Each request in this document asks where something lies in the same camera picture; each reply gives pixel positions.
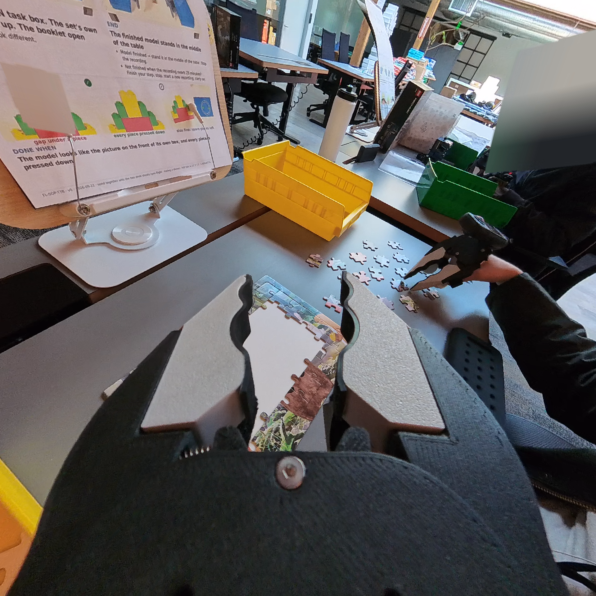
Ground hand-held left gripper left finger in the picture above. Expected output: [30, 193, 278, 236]
[141, 275, 258, 448]

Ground jigsaw puzzle board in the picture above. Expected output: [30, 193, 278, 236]
[102, 275, 349, 453]

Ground puzzle pieces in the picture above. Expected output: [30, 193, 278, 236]
[305, 240, 440, 314]

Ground yellow plastic bin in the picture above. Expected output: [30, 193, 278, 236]
[242, 140, 374, 242]
[0, 458, 43, 596]

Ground clear plastic sleeve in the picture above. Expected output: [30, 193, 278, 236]
[377, 150, 431, 187]

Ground white document holder stand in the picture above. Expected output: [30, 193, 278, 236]
[58, 105, 219, 251]

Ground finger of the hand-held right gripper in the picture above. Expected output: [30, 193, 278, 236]
[410, 264, 460, 292]
[405, 245, 452, 280]

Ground white water bottle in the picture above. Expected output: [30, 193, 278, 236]
[318, 85, 359, 163]

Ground curved paper on stand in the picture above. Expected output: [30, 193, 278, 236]
[364, 0, 396, 126]

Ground black upright box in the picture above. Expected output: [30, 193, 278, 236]
[212, 5, 242, 70]

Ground person's right forearm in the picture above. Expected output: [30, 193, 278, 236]
[486, 272, 596, 445]

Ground black product box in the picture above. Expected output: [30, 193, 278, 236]
[372, 80, 431, 154]

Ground person's pale trousers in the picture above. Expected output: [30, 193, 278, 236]
[535, 498, 596, 580]

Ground grey desk with black legs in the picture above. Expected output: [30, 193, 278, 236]
[240, 37, 329, 140]

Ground person's right hand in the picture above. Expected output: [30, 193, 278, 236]
[470, 255, 524, 284]

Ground white document stand with instructions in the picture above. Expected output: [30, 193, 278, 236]
[0, 0, 235, 231]

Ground white paper sheet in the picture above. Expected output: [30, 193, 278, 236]
[0, 0, 233, 209]

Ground small black device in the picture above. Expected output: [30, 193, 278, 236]
[342, 143, 382, 165]

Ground green plastic bin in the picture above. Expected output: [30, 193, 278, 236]
[416, 160, 518, 222]
[438, 140, 480, 170]

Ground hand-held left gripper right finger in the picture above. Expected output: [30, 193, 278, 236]
[326, 271, 447, 451]

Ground white patterned cardboard box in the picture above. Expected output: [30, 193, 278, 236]
[398, 91, 466, 154]

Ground person's black jacket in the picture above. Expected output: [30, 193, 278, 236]
[510, 438, 596, 510]

